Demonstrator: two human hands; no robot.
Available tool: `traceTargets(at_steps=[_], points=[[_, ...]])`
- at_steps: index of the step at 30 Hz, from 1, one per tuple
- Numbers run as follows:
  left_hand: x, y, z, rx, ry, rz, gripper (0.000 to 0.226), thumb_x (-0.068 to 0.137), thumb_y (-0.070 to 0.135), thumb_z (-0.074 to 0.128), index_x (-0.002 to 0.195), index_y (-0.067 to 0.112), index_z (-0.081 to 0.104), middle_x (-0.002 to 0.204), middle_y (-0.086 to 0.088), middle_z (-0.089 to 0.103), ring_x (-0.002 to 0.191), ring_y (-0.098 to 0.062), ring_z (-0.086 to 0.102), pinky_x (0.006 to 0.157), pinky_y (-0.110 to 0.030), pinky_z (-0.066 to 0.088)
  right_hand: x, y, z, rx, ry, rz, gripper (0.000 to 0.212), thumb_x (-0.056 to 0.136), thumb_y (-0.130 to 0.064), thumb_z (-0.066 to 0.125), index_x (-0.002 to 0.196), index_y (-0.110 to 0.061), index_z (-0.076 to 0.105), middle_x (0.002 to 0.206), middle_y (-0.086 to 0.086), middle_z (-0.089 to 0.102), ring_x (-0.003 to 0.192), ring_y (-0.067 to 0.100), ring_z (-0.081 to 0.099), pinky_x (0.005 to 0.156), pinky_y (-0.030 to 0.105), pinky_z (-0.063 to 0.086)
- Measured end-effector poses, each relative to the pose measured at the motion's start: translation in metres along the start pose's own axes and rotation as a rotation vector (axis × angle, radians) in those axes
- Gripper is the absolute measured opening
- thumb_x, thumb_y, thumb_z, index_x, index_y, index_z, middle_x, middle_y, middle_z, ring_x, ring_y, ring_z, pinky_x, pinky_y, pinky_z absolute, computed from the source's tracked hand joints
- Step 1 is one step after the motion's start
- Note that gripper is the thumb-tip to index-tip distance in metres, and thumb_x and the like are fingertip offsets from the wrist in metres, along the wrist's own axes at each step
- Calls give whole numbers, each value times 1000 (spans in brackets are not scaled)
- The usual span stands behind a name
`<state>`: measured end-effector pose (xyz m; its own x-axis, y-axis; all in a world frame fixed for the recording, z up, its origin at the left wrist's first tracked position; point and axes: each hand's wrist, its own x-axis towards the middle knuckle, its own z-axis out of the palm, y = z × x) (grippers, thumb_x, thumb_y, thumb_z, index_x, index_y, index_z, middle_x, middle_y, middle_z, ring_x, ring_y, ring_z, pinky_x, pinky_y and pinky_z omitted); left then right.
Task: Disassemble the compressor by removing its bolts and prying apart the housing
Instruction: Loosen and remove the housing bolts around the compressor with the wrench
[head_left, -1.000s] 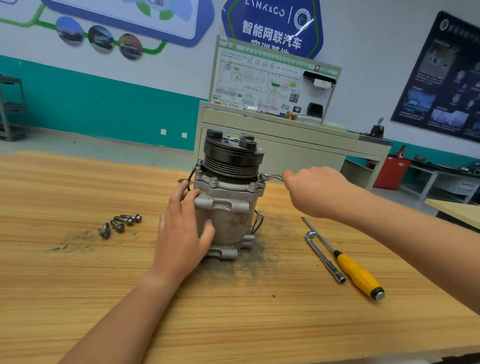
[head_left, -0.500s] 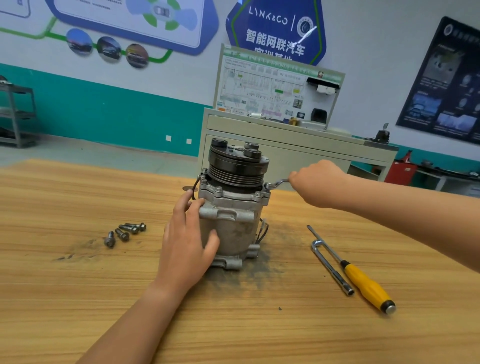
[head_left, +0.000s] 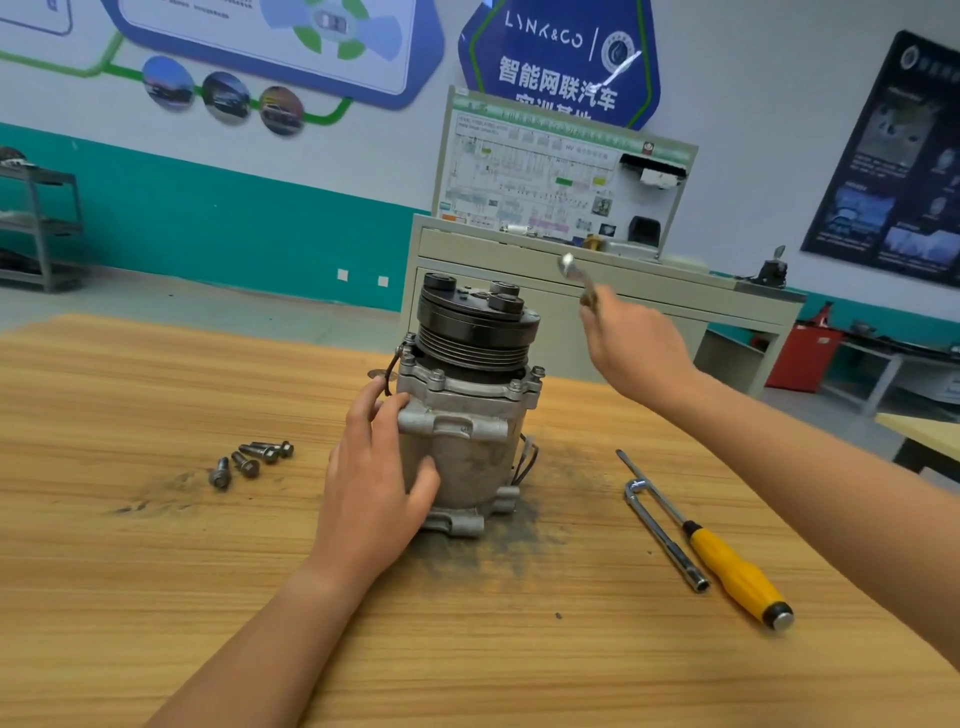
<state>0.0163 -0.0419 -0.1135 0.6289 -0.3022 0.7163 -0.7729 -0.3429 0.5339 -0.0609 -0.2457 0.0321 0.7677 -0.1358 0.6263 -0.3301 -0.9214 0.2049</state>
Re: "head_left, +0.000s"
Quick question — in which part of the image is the wooden side table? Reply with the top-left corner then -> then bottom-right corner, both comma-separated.
874,411 -> 960,485

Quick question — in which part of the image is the red cabinet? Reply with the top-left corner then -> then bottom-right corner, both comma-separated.
766,319 -> 846,395

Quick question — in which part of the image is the round photo wall decal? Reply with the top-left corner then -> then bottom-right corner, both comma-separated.
258,85 -> 308,137
201,70 -> 252,125
142,55 -> 197,111

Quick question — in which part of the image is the grey metal compressor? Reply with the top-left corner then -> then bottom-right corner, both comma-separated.
370,271 -> 545,539

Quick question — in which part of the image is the blue rounded infographic panel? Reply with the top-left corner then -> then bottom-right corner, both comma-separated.
100,0 -> 447,111

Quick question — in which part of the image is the silver L-shaped socket wrench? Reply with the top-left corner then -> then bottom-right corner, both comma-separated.
622,480 -> 711,594

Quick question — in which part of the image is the person's right hand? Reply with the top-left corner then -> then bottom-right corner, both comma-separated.
579,279 -> 707,414

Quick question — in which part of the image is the yellow handled screwdriver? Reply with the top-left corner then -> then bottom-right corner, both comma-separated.
615,448 -> 797,632

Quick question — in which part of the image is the white wiring display board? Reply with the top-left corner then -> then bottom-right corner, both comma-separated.
433,85 -> 701,252

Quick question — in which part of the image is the blue hexagon wall sign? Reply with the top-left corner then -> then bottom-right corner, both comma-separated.
457,0 -> 663,131

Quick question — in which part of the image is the silver combination wrench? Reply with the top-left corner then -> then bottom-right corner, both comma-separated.
558,252 -> 602,312

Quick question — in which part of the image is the dark wall poster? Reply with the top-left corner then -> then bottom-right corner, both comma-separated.
799,30 -> 960,291

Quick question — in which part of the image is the person's right forearm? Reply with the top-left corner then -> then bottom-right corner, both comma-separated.
660,367 -> 960,669

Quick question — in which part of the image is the beige workbench cabinet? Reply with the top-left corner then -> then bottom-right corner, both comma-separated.
400,213 -> 809,398

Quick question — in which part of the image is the white infographic wall panel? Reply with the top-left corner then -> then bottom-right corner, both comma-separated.
0,0 -> 74,38

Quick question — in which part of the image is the small black device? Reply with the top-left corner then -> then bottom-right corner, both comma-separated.
754,246 -> 792,288

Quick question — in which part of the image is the person's left forearm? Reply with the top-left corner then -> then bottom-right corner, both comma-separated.
147,562 -> 369,728

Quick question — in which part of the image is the grey metal shelf cart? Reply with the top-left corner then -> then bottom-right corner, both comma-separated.
0,145 -> 87,294

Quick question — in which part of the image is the person's left hand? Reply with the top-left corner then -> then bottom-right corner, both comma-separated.
307,375 -> 443,594

